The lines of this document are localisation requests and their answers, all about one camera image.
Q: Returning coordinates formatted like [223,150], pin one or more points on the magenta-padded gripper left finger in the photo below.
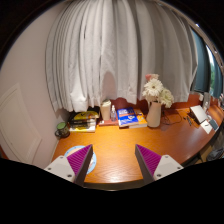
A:
[68,165]

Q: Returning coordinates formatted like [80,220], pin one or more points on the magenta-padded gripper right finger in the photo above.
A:
[158,165]

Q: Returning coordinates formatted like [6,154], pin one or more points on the dark mug with green inside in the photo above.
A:
[62,130]

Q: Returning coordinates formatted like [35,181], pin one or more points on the yellow book with white pages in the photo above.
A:
[81,129]

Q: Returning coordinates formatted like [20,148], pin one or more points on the white pitcher vase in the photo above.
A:
[154,116]

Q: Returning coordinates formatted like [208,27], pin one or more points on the yellow and black book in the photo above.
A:
[85,116]

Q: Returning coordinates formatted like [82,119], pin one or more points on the red-brown book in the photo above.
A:
[106,122]

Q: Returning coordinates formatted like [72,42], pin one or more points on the blue book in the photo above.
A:
[126,117]

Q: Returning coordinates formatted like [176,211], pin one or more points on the cream lidded cup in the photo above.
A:
[106,111]

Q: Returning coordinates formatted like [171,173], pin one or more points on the clear spray bottle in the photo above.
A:
[113,115]

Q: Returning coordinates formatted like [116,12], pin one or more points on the white curtain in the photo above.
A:
[116,50]

